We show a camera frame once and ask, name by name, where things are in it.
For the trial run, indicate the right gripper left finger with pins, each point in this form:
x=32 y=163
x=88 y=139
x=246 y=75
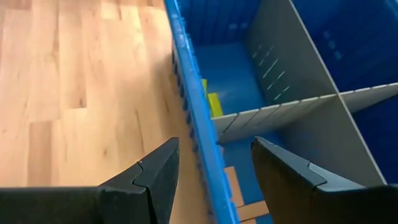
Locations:
x=149 y=189

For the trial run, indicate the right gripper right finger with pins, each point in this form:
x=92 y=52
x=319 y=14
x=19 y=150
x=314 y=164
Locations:
x=295 y=193

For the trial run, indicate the blue plastic bin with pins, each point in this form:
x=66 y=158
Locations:
x=199 y=118

